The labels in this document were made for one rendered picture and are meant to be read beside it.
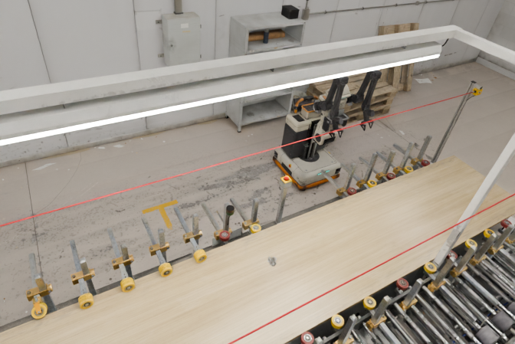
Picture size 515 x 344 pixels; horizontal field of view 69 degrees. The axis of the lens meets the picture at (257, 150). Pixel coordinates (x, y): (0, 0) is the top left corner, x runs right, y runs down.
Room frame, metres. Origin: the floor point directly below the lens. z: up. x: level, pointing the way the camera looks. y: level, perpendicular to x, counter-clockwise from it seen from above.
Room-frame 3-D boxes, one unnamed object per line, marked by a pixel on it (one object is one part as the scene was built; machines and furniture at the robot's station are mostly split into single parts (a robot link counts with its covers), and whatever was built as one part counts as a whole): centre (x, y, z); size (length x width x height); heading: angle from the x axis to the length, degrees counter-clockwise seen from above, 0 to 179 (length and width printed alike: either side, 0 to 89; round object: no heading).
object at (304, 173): (3.75, -0.65, 0.16); 0.67 x 0.64 x 0.25; 34
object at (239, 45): (4.88, 0.06, 0.78); 0.90 x 0.45 x 1.55; 124
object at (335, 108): (3.25, -0.72, 1.41); 0.11 x 0.06 x 0.43; 123
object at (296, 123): (3.83, -0.59, 0.59); 0.55 x 0.34 x 0.83; 124
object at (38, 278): (1.20, 1.21, 0.87); 0.04 x 0.04 x 0.48; 34
